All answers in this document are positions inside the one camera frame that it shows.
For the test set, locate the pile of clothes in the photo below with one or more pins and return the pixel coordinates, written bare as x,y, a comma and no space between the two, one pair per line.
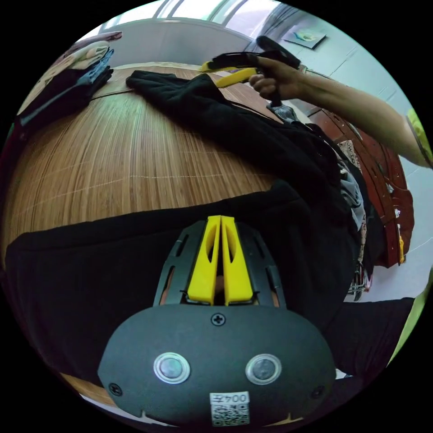
84,74

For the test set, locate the person's right forearm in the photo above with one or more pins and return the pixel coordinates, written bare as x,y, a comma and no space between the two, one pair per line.
358,108

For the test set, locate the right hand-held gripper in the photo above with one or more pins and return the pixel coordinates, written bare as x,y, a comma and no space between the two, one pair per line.
233,59

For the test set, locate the person's right hand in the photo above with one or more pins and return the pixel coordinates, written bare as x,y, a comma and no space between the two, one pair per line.
287,81

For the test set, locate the person's body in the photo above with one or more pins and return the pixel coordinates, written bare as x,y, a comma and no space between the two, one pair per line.
372,331

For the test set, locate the window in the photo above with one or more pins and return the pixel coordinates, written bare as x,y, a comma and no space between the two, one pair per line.
189,10

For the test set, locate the black long pants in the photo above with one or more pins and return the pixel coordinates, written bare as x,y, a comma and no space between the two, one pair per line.
236,128

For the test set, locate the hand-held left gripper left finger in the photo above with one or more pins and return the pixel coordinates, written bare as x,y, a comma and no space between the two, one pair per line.
203,270

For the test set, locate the red wooden cupboard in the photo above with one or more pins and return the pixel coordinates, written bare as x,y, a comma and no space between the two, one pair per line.
389,176

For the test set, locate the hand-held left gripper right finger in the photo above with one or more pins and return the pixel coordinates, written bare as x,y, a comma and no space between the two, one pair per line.
238,274

